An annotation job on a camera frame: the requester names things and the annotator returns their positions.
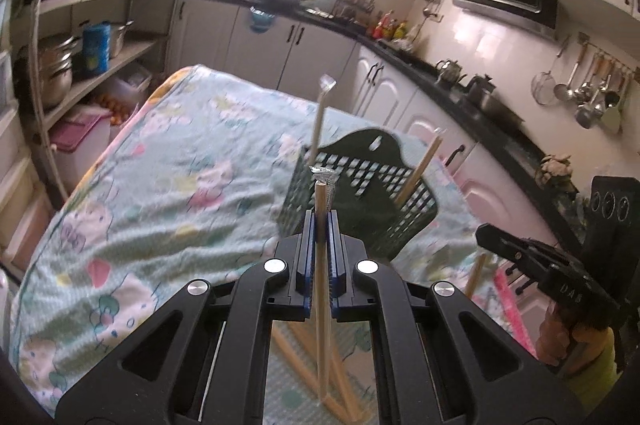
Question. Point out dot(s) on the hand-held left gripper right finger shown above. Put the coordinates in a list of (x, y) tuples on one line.
[(334, 255)]

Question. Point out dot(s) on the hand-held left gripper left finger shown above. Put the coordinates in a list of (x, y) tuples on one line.
[(306, 255)]

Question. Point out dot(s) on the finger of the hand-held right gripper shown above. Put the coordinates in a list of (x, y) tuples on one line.
[(500, 239), (527, 272)]

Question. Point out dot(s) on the wooden chopsticks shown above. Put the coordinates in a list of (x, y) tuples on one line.
[(320, 205), (422, 167), (347, 385), (295, 362), (476, 276), (318, 125)]

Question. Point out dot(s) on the dark green plastic basket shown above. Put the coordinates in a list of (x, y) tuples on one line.
[(370, 205)]

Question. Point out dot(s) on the row of hanging steel utensils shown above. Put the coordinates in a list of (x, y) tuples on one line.
[(587, 90)]

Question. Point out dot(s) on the person's right hand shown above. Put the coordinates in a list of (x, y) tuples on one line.
[(555, 340)]

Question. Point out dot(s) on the cauliflower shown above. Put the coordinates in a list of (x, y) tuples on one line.
[(555, 170)]

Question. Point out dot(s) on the black kitchen countertop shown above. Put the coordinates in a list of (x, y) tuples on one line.
[(510, 135)]

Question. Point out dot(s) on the black cooking pot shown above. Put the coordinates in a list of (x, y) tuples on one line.
[(487, 100)]

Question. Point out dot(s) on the printed cartoon blanket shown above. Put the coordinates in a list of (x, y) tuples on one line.
[(175, 185)]

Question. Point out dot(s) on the steel teapot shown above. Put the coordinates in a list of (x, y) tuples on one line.
[(448, 72)]

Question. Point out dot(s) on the white lower kitchen cabinets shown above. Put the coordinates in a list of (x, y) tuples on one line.
[(320, 55)]

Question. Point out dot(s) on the group of condiment bottles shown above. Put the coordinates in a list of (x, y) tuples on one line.
[(392, 29)]

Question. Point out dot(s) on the bag of oranges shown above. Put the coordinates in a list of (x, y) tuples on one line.
[(117, 110)]

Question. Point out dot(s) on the blue hanging bowl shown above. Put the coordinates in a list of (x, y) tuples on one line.
[(262, 21)]

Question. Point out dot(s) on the spice rack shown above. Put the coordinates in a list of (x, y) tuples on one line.
[(352, 5)]

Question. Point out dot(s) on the pink lidded storage box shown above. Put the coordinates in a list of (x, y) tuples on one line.
[(80, 130)]

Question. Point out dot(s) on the blue canister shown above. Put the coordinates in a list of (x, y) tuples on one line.
[(96, 50)]

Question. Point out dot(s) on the stack of steel pots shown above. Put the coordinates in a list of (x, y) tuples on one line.
[(55, 70)]

